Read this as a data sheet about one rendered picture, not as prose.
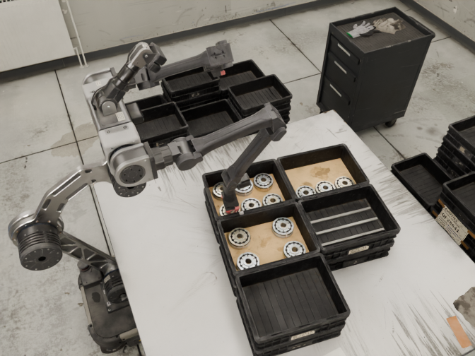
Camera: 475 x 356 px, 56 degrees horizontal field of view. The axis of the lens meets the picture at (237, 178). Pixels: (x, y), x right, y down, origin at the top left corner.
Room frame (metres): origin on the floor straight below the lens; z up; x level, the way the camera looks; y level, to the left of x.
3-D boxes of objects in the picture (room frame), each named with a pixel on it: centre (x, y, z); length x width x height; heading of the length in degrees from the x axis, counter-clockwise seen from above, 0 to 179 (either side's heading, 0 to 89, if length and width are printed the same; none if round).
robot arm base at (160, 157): (1.12, 0.28, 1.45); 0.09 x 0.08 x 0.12; 24
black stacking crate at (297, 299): (0.85, -0.22, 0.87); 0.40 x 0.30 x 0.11; 107
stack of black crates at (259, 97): (2.64, -0.16, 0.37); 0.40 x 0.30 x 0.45; 114
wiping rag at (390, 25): (3.07, -1.14, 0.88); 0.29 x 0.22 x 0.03; 114
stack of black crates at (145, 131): (2.31, 0.57, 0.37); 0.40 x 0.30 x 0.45; 114
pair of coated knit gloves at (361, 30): (3.00, -0.91, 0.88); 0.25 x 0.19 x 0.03; 114
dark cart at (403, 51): (2.98, -1.05, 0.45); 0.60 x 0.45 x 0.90; 114
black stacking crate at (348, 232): (1.26, -0.52, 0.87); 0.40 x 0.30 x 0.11; 107
